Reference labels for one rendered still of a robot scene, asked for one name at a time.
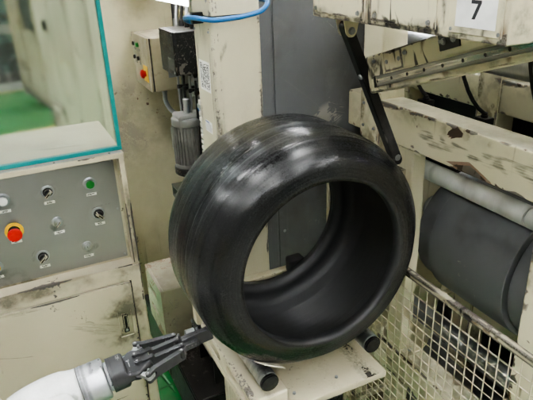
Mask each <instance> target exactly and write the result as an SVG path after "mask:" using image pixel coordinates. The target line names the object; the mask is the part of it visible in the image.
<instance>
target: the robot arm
mask: <svg viewBox="0 0 533 400"><path fill-rule="evenodd" d="M176 335H177V336H176ZM176 335H175V333H170V334H167V335H163V336H161V337H155V338H151V339H149V340H143V341H134V342H133V343H132V346H133V348H132V351H129V352H127V353H126V354H125V355H123V356H122V355H121V354H120V353H117V354H116V355H113V356H111V357H108V358H106V359H104V361H105V362H104V363H102V361H101V360H100V359H99V358H97V359H96V360H92V361H90V362H88V363H85V364H83V365H81V366H77V367H76V368H73V369H71V370H67V371H58V372H56V373H53V374H50V375H47V376H45V377H43V378H41V379H38V380H37V381H35V382H33V383H30V384H29V385H27V386H26V387H23V388H21V389H20V390H19V391H17V392H16V393H14V394H12V395H11V396H10V397H8V398H7V399H6V400H110V399H111V398H113V391H114V390H115V391H116V393H117V392H119V391H121V390H123V389H126V388H128V387H130V386H131V385H132V382H133V381H136V380H141V379H146V380H147V381H148V383H149V384H151V383H153V382H154V381H155V380H156V379H157V378H158V377H159V376H160V375H162V374H163V373H165V372H166V371H168V370H170V369H171V368H172V367H174V366H175V365H177V364H179V363H181V362H182V361H183V360H185V359H186V356H187V353H186V352H187V351H188V350H190V349H192V348H195V347H197V346H198V345H199V344H203V343H205V342H206V341H208V340H212V339H213V335H212V333H211V332H210V331H209V330H208V329H207V327H206V326H205V327H203V328H201V329H198V330H196V331H193V332H191V333H187V334H186V335H184V336H180V334H179V333H176ZM148 354H149V355H148Z"/></svg>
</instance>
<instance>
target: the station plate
mask: <svg viewBox="0 0 533 400"><path fill-rule="evenodd" d="M498 3H499V0H457V6H456V14H455V23H454V26H460V27H467V28H472V29H484V30H490V31H495V29H496V22H497V10H498Z"/></svg>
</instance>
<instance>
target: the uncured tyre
mask: <svg viewBox="0 0 533 400"><path fill-rule="evenodd" d="M325 183H329V187H330V194H331V203H330V210H329V215H328V220H327V223H326V225H325V227H324V231H323V232H322V234H321V236H320V238H319V240H318V241H317V243H316V244H315V246H314V247H313V249H312V250H311V251H310V252H309V254H308V255H307V256H306V257H305V258H304V259H303V260H301V261H300V262H299V263H298V264H296V265H295V266H294V267H292V268H290V269H289V270H288V271H286V272H284V273H282V274H280V275H277V276H275V277H273V278H270V279H265V280H260V281H253V282H247V281H244V274H245V269H246V266H247V260H248V257H249V255H250V253H251V250H252V247H253V245H254V243H255V241H256V239H257V238H258V236H259V234H260V233H261V231H262V230H263V228H264V227H265V225H266V224H267V222H268V221H269V220H270V219H271V218H272V217H273V216H274V215H275V214H276V213H277V212H278V211H279V210H280V209H281V208H282V207H283V206H284V205H285V204H286V203H287V202H289V201H290V200H291V199H293V198H295V197H296V196H298V195H299V194H301V193H303V192H304V191H306V190H308V189H311V188H313V187H316V186H319V185H321V184H325ZM415 231H416V211H415V205H414V200H413V196H412V192H411V189H410V186H409V184H408V181H407V179H406V178H405V175H404V174H403V172H402V171H401V169H400V168H399V167H398V166H397V164H396V163H395V162H394V161H393V160H392V158H391V157H390V156H389V155H388V154H387V153H386V152H385V151H384V150H383V149H382V148H380V147H379V146H378V145H376V144H375V143H374V142H372V141H370V140H367V139H366V138H364V137H361V136H359V135H357V134H355V133H353V132H351V131H348V130H346V129H344V128H341V127H339V126H338V125H335V124H332V123H331V122H329V121H325V120H324V119H321V118H319V117H314V116H311V115H306V114H300V113H283V114H275V115H270V116H265V117H259V118H256V119H254V120H251V121H248V122H245V123H243V124H242V125H239V126H237V127H235V128H234V129H232V130H230V131H228V132H227V133H226V134H224V135H223V136H221V137H220V138H218V139H217V140H216V141H214V142H213V143H212V144H211V145H210V146H209V147H208V148H207V149H206V150H205V151H204V152H203V153H202V154H201V155H200V156H199V157H198V158H197V160H196V161H195V162H194V164H193V165H192V167H191V168H190V169H189V170H188V172H187V174H186V176H185V178H184V179H183V181H182V183H181V185H180V187H179V189H178V192H177V194H176V196H175V199H174V203H173V206H172V209H171V215H170V220H169V229H168V241H169V253H170V258H171V265H172V268H173V271H174V274H175V277H176V279H177V280H178V283H179V285H180V287H181V288H182V289H183V291H184V293H185V294H186V296H187V298H188V299H189V300H190V302H191V304H192V305H193V307H194V308H195V310H196V311H197V313H198V315H199V316H200V318H201V319H202V321H203V322H204V324H205V326H206V327H207V329H208V330H209V331H210V332H211V333H212V334H213V335H214V336H215V337H216V338H217V339H218V340H219V341H220V342H221V343H222V344H224V345H225V346H227V347H228V348H230V349H231V350H233V351H234V352H237V353H238V354H240V355H242V356H244V357H247V358H248V359H251V360H256V361H260V362H265V363H295V362H300V361H303V360H309V359H312V358H315V357H318V356H322V355H324V354H327V353H329V352H332V351H334V350H336V349H337V348H340V347H342V346H344V345H345V344H347V343H349V342H350V341H352V340H354V339H355V338H356V337H357V336H358V335H360V334H361V333H362V332H364V331H365V330H366V329H367V328H368V327H369V326H371V325H372V324H373V323H374V322H375V321H376V320H377V318H378V317H379V316H380V315H381V314H382V313H383V311H384V310H385V309H386V307H387V306H388V305H389V304H390V302H391V301H392V299H393V297H394V296H395V294H396V293H397V291H398V289H399V287H400V285H401V283H402V281H403V279H404V277H405V274H406V272H407V270H408V266H409V263H410V259H411V257H412V250H413V245H414V238H415Z"/></svg>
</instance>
